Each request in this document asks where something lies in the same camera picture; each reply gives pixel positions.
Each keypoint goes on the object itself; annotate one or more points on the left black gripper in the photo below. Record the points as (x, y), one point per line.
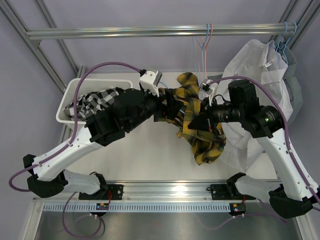
(172, 106)

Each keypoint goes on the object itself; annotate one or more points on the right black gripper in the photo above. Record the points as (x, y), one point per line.
(205, 120)

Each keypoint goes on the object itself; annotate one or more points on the yellow black plaid shirt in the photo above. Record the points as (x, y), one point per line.
(207, 140)

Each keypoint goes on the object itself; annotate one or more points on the light blue wire hanger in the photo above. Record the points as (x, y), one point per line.
(197, 58)
(180, 94)

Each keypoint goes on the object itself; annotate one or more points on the black white checkered shirt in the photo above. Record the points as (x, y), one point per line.
(89, 104)

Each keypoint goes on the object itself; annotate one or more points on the pink wire hanger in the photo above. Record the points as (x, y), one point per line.
(203, 46)

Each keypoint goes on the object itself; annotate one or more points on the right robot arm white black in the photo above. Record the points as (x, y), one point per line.
(258, 113)

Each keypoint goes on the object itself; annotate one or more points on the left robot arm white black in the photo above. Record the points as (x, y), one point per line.
(49, 174)

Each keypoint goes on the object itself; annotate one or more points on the white plastic bin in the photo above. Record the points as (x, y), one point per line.
(88, 85)

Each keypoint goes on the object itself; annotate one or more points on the grey garment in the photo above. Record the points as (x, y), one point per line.
(295, 82)

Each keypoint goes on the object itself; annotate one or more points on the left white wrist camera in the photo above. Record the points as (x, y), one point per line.
(149, 80)

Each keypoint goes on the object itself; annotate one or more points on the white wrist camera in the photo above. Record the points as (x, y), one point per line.
(207, 89)
(149, 80)

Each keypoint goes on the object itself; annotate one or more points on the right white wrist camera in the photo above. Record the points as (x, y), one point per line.
(207, 89)

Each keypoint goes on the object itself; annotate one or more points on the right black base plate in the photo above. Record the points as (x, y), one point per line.
(223, 192)

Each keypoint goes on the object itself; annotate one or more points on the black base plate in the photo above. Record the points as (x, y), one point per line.
(103, 199)
(223, 192)

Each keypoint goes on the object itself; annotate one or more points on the aluminium front rail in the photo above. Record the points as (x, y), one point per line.
(161, 191)

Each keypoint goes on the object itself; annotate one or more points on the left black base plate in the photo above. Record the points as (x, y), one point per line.
(103, 199)

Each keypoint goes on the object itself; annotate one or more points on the light blue wire hangers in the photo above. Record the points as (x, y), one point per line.
(282, 44)

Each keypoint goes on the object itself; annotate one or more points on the aluminium hanging rail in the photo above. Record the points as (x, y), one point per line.
(272, 29)

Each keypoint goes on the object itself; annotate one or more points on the left aluminium frame post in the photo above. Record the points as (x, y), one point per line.
(19, 26)

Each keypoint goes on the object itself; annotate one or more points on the aluminium frame post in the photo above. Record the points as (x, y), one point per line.
(304, 13)
(19, 26)

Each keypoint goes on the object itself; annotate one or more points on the right aluminium frame post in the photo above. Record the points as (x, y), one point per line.
(304, 13)

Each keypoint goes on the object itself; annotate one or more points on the white slotted cable duct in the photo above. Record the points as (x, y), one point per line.
(139, 207)

